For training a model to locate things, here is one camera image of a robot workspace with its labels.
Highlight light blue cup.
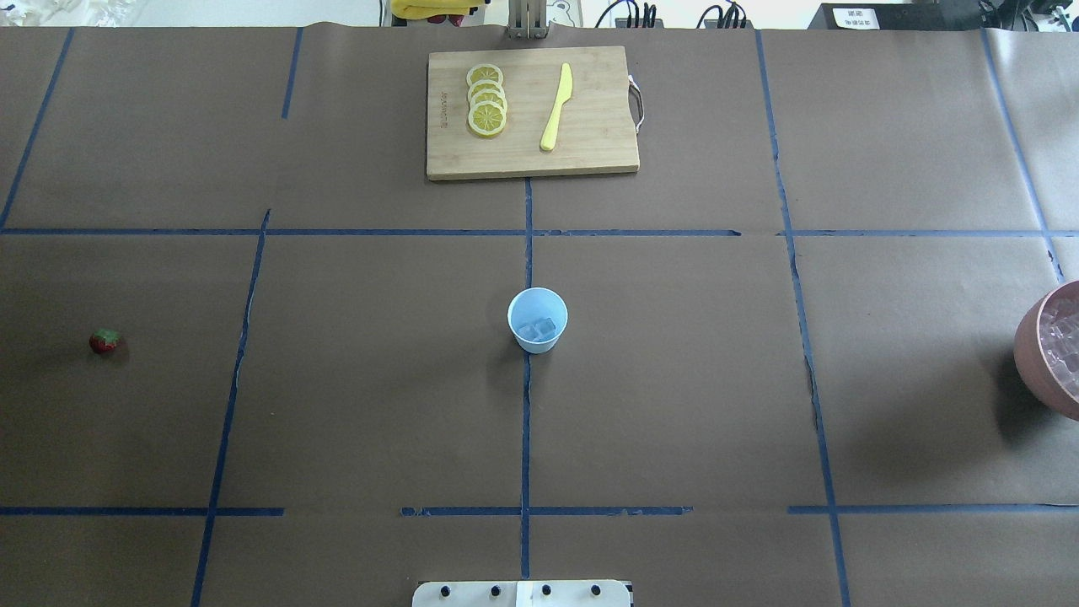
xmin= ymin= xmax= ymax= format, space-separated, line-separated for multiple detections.
xmin=507 ymin=287 xmax=569 ymax=354

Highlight black power strip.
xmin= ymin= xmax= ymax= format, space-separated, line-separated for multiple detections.
xmin=807 ymin=1 xmax=999 ymax=31

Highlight crumpled clear plastic bags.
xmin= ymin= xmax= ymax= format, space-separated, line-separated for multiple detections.
xmin=1 ymin=1 xmax=146 ymax=27

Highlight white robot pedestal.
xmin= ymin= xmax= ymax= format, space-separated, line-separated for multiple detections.
xmin=411 ymin=579 xmax=636 ymax=606

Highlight pink bowl of ice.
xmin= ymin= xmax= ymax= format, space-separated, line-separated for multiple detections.
xmin=1014 ymin=281 xmax=1078 ymax=420

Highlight yellow plastic knife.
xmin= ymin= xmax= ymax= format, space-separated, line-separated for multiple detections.
xmin=540 ymin=63 xmax=574 ymax=153

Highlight yellow cloth bag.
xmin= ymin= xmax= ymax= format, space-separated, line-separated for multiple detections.
xmin=390 ymin=0 xmax=490 ymax=26

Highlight lemon slice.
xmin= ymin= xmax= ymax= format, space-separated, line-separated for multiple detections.
xmin=466 ymin=64 xmax=504 ymax=88
xmin=467 ymin=106 xmax=508 ymax=138
xmin=469 ymin=89 xmax=507 ymax=114
xmin=469 ymin=79 xmax=506 ymax=105

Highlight red strawberry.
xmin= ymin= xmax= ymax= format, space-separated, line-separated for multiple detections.
xmin=88 ymin=328 xmax=122 ymax=354

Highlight bamboo cutting board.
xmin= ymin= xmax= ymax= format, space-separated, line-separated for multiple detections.
xmin=427 ymin=46 xmax=641 ymax=181

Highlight clear ice cube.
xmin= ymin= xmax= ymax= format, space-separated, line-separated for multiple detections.
xmin=536 ymin=318 xmax=559 ymax=341
xmin=515 ymin=322 xmax=542 ymax=342

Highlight aluminium frame post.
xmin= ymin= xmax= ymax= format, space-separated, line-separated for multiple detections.
xmin=507 ymin=0 xmax=550 ymax=40

